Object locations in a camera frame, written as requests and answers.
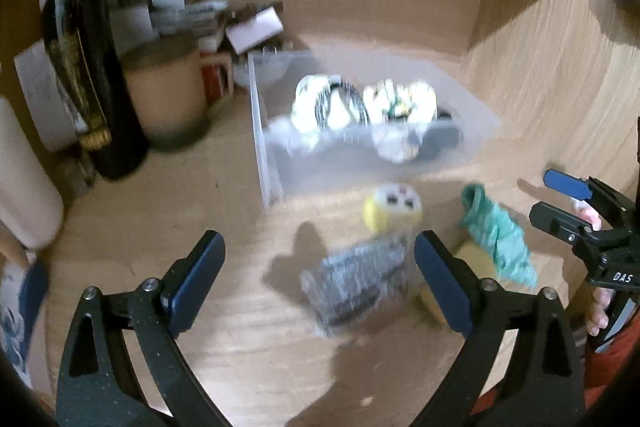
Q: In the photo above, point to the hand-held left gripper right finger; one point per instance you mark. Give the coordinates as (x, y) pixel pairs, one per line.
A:
(442, 283)

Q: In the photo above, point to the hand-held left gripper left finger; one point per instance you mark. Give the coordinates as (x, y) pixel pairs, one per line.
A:
(199, 274)

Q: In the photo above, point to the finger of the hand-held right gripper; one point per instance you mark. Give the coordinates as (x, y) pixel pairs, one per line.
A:
(565, 183)
(552, 219)

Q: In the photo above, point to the grey striped socks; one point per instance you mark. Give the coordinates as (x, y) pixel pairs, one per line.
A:
(357, 287)

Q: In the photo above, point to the clear plastic bin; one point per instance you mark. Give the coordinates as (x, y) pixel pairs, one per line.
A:
(350, 167)

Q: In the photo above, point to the person's right hand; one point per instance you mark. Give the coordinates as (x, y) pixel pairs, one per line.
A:
(599, 314)

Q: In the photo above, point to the yellow white rolled sock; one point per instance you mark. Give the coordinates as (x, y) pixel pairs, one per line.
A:
(392, 207)

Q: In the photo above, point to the white grey sock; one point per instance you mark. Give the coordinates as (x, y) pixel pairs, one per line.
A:
(400, 144)

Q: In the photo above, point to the blue white printed pack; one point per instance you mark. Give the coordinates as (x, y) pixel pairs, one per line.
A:
(22, 307)

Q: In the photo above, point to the brown mug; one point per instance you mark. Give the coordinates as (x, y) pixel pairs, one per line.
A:
(167, 97)

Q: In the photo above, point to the white yellow green sock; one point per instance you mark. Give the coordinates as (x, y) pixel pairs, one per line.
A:
(400, 99)

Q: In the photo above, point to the red box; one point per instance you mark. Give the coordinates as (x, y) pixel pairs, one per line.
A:
(216, 77)

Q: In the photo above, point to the white plastic bottle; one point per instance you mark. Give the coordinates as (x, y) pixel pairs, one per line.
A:
(25, 177)

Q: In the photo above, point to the white black striped sock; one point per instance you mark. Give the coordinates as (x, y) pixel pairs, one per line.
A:
(320, 109)

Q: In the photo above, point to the glass bowl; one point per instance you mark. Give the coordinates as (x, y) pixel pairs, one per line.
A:
(267, 69)

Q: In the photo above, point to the dark glass bottle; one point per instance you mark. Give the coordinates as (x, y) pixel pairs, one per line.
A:
(87, 72)

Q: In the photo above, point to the white paper roll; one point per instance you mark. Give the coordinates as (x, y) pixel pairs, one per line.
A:
(40, 97)

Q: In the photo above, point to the white cardboard box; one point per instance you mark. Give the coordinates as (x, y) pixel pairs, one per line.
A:
(252, 29)

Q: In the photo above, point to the stack of printed papers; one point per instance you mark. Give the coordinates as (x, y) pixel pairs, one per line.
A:
(145, 2)

